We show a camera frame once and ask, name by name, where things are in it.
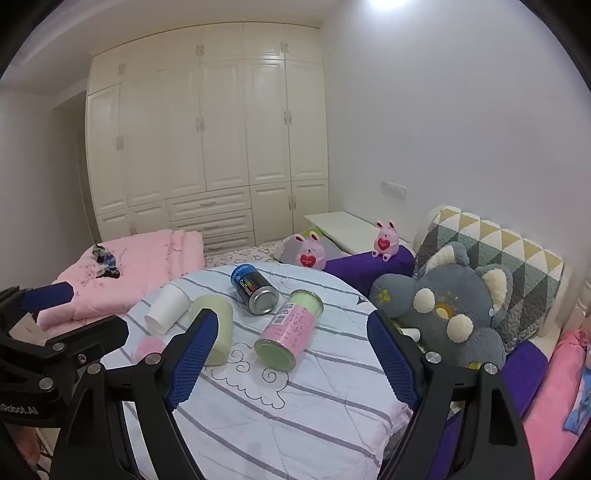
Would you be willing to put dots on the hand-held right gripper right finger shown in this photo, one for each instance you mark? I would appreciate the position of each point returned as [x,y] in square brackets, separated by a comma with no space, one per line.
[392,360]

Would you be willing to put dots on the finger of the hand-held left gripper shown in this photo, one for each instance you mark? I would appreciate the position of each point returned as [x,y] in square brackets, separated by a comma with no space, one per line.
[46,296]
[92,334]

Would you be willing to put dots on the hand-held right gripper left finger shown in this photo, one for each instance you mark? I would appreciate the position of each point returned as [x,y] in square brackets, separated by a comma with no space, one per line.
[194,357]

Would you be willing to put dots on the pink canister green lid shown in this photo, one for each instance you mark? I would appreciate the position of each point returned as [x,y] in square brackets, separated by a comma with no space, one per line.
[288,330]

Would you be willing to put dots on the pale green cup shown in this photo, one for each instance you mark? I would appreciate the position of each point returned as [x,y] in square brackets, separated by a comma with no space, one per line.
[222,337]

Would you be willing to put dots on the white cup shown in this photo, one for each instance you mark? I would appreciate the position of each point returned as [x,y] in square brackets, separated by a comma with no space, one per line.
[166,307]

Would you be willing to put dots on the small dark toy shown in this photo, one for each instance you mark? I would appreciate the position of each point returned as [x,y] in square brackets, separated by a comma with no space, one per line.
[107,263]

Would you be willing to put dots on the grey elephant plush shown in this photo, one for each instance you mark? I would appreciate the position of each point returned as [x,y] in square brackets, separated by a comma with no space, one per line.
[443,295]

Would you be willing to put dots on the pink quilt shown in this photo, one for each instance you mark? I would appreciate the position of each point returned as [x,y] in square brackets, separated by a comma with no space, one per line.
[138,258]

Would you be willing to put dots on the dark metal can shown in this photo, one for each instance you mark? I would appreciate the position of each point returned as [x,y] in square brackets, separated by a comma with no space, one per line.
[254,288]

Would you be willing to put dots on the purple cushion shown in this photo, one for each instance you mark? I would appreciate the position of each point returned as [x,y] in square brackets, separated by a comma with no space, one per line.
[360,270]

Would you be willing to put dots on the heart print bed sheet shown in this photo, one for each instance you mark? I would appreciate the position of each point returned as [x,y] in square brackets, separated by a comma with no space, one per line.
[249,254]

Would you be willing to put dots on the pink rabbit plush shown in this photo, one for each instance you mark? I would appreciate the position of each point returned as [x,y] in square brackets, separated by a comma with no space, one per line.
[308,251]
[386,242]

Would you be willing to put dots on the grey pillow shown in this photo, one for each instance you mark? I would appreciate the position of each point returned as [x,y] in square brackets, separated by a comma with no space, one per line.
[334,249]

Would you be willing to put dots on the purple bed sheet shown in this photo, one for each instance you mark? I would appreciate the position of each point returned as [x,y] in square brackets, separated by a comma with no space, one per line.
[521,374]

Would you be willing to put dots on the white nightstand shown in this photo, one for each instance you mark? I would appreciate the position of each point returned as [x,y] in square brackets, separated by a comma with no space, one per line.
[346,228]

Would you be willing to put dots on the triangle pattern quilted cover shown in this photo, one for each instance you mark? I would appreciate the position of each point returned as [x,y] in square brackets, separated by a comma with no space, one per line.
[503,249]

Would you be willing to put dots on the pink pillow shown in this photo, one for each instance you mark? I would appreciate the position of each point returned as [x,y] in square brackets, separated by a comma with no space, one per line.
[554,383]

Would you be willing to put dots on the cream bed headboard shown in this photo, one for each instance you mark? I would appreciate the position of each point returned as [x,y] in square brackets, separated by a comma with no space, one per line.
[572,300]

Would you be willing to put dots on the cream wardrobe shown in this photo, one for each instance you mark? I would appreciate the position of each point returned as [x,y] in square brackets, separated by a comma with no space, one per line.
[207,138]

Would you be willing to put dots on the ceiling light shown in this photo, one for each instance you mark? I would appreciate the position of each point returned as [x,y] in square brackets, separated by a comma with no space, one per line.
[390,4]

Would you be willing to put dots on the white wall socket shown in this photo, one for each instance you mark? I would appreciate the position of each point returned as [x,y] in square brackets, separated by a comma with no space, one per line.
[392,187]

